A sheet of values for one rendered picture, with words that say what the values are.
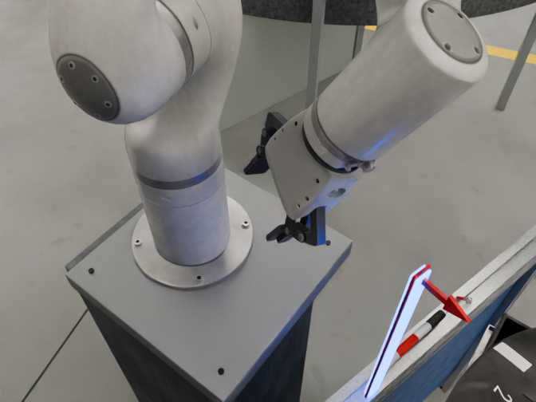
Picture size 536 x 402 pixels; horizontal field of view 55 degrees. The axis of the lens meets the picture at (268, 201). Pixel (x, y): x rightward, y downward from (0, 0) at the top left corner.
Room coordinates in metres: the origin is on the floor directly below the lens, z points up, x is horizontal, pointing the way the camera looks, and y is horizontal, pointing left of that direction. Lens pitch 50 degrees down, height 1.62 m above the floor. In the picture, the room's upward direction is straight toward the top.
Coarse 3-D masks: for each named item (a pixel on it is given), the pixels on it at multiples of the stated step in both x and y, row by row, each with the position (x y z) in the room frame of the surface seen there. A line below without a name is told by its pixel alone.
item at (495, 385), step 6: (492, 384) 0.17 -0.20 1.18; (498, 384) 0.17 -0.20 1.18; (486, 390) 0.16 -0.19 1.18; (492, 390) 0.16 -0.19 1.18; (498, 390) 0.16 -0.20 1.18; (504, 390) 0.16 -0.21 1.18; (510, 390) 0.16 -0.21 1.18; (498, 396) 0.16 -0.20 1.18; (504, 396) 0.16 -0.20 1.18; (510, 396) 0.16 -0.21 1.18; (516, 396) 0.16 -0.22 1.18
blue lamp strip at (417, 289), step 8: (416, 280) 0.27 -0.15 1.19; (416, 288) 0.27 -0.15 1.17; (416, 296) 0.27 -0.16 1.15; (408, 304) 0.27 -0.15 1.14; (408, 312) 0.27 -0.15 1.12; (400, 320) 0.27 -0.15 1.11; (408, 320) 0.28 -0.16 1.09; (400, 328) 0.27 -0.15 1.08; (392, 336) 0.27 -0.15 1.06; (400, 336) 0.28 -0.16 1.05; (392, 344) 0.27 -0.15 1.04; (392, 352) 0.27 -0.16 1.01; (384, 360) 0.27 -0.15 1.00; (384, 368) 0.27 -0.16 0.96; (376, 376) 0.27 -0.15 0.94; (376, 384) 0.27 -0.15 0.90
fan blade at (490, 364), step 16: (512, 336) 0.23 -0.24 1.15; (528, 336) 0.23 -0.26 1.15; (496, 352) 0.20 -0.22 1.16; (528, 352) 0.21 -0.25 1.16; (480, 368) 0.18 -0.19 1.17; (496, 368) 0.18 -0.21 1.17; (512, 368) 0.19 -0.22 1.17; (528, 368) 0.19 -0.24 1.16; (464, 384) 0.17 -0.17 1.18; (480, 384) 0.17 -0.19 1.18; (512, 384) 0.17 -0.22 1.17; (528, 384) 0.17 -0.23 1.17; (448, 400) 0.15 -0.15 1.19; (464, 400) 0.15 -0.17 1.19; (480, 400) 0.15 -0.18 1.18; (496, 400) 0.15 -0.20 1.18; (528, 400) 0.15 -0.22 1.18
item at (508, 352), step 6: (498, 348) 0.21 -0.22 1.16; (504, 348) 0.21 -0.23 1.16; (510, 348) 0.21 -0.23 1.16; (504, 354) 0.20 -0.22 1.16; (510, 354) 0.20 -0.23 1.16; (516, 354) 0.20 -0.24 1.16; (510, 360) 0.20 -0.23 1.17; (516, 360) 0.20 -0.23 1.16; (522, 360) 0.20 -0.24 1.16; (522, 366) 0.19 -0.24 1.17; (528, 366) 0.19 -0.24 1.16
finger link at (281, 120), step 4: (268, 112) 0.47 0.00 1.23; (272, 112) 0.47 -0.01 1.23; (276, 112) 0.47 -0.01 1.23; (268, 116) 0.47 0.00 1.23; (272, 116) 0.46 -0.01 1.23; (276, 116) 0.46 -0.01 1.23; (280, 116) 0.46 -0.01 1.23; (268, 120) 0.47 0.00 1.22; (272, 120) 0.46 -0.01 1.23; (276, 120) 0.46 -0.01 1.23; (280, 120) 0.45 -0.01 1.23; (284, 120) 0.45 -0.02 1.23; (288, 120) 0.46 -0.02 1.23; (268, 124) 0.46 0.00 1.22; (272, 124) 0.46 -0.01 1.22; (276, 124) 0.45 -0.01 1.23; (280, 124) 0.45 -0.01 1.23; (268, 128) 0.46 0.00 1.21; (272, 128) 0.46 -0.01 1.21; (276, 128) 0.45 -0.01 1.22; (272, 132) 0.46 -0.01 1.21
